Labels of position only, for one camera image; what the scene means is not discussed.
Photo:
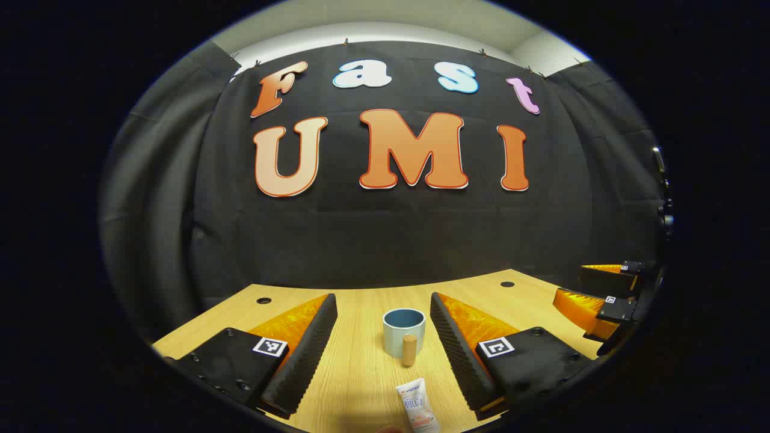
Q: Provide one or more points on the white toothpaste tube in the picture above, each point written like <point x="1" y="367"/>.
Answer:
<point x="416" y="406"/>

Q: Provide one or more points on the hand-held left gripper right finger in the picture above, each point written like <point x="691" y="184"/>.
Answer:
<point x="457" y="355"/>

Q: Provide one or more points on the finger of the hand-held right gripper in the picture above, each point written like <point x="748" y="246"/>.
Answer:
<point x="604" y="281"/>
<point x="586" y="310"/>

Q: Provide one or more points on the wooden desktop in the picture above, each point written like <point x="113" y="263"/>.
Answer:
<point x="361" y="361"/>

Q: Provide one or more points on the black backdrop cloth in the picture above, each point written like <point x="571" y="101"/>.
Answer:
<point x="391" y="240"/>

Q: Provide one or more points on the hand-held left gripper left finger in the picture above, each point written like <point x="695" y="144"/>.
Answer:
<point x="307" y="355"/>

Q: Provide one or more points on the plain black curtain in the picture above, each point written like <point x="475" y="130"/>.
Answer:
<point x="150" y="210"/>

